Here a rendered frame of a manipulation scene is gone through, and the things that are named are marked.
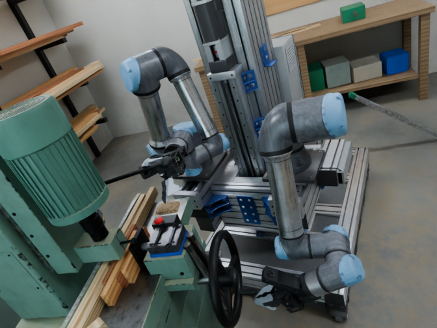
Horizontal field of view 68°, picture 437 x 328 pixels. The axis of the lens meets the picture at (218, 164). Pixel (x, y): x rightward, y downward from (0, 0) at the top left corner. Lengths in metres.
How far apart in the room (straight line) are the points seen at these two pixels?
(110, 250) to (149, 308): 0.21
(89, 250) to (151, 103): 0.60
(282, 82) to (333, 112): 0.85
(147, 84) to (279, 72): 0.70
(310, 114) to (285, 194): 0.24
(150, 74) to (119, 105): 3.58
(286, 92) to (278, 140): 0.84
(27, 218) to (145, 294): 0.39
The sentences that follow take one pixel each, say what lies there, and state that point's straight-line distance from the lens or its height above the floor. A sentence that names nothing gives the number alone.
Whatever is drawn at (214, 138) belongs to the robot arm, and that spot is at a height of 1.05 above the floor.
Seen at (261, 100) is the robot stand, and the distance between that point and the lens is 1.48.
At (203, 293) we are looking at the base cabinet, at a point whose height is 0.59.
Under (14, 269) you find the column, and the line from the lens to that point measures 1.17.
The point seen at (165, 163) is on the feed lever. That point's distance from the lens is 0.97.
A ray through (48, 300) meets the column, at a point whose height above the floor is 0.89.
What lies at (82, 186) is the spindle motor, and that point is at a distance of 0.91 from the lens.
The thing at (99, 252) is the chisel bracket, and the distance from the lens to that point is 1.08.
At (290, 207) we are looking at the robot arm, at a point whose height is 0.97.
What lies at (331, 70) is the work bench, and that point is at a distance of 3.63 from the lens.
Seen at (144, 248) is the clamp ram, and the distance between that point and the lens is 1.07.
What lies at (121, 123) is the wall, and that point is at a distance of 4.94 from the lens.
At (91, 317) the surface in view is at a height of 0.92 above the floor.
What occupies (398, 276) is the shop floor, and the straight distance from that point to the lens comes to 2.04.
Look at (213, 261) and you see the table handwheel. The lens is 0.93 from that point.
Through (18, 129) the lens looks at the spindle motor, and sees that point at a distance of 0.85.
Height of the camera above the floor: 1.60
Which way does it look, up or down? 29 degrees down
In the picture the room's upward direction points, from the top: 19 degrees counter-clockwise
